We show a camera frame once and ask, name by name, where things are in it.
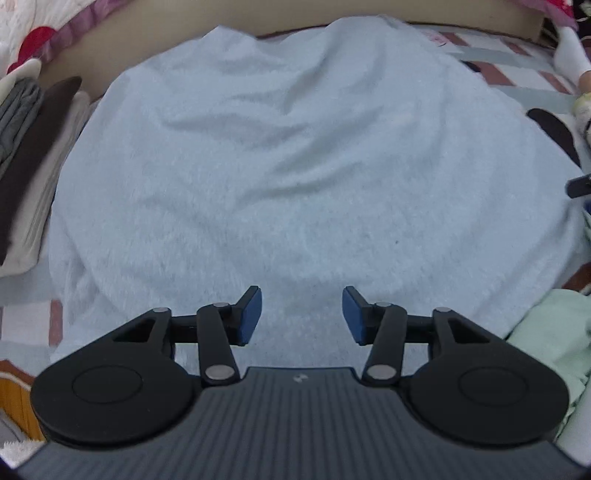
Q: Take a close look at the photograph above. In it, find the light blue fluffy garment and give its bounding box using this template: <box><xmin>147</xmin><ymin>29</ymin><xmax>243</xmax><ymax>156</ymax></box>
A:
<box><xmin>48</xmin><ymin>15</ymin><xmax>589</xmax><ymax>365</ymax></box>

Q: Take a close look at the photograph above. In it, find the mint green cloth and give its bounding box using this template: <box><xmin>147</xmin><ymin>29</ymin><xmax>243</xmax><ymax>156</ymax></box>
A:
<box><xmin>505</xmin><ymin>288</ymin><xmax>591</xmax><ymax>455</ymax></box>

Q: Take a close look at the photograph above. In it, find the person's foot in white sock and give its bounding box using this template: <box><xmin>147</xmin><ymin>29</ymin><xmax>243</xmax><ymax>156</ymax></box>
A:
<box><xmin>553</xmin><ymin>27</ymin><xmax>591</xmax><ymax>93</ymax></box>

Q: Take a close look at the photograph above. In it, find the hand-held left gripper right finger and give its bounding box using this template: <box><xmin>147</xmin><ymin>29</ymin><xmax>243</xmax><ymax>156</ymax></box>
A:
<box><xmin>342</xmin><ymin>285</ymin><xmax>493</xmax><ymax>387</ymax></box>

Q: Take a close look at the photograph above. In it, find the grey folded garment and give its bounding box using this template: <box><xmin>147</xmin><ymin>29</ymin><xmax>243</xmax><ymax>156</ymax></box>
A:
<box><xmin>0</xmin><ymin>78</ymin><xmax>44</xmax><ymax>178</ymax></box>

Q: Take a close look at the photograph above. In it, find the floral quilt with purple border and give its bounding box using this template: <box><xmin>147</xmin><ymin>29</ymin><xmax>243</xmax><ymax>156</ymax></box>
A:
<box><xmin>0</xmin><ymin>0</ymin><xmax>122</xmax><ymax>77</ymax></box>

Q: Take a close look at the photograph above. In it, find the white fluffy rug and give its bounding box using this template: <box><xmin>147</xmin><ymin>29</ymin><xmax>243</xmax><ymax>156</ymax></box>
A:
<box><xmin>0</xmin><ymin>439</ymin><xmax>44</xmax><ymax>468</ymax></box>

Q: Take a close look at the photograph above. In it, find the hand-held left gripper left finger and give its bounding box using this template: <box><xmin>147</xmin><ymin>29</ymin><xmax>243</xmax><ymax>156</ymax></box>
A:
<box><xmin>113</xmin><ymin>285</ymin><xmax>264</xmax><ymax>387</ymax></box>

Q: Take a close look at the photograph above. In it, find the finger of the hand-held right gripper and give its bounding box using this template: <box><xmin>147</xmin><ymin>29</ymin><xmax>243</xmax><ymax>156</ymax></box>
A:
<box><xmin>565</xmin><ymin>174</ymin><xmax>591</xmax><ymax>199</ymax></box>

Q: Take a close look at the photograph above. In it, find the beige mattress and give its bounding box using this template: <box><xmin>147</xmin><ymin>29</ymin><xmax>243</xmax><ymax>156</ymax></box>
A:
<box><xmin>39</xmin><ymin>0</ymin><xmax>543</xmax><ymax>104</ymax></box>

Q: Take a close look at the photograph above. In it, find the stack of folded clothes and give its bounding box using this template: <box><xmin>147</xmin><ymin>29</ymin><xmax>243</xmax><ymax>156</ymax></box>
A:
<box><xmin>0</xmin><ymin>91</ymin><xmax>100</xmax><ymax>278</ymax></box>

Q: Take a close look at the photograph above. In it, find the black cloth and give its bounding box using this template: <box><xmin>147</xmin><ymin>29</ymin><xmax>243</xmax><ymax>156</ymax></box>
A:
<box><xmin>526</xmin><ymin>108</ymin><xmax>583</xmax><ymax>168</ymax></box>

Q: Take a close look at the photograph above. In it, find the dark brown folded garment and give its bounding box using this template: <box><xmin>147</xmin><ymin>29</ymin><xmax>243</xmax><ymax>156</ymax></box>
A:
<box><xmin>0</xmin><ymin>76</ymin><xmax>83</xmax><ymax>266</ymax></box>

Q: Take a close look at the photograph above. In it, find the checked bed sheet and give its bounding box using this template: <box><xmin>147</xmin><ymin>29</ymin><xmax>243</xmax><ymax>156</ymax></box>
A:
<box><xmin>0</xmin><ymin>23</ymin><xmax>591</xmax><ymax>370</ymax></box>

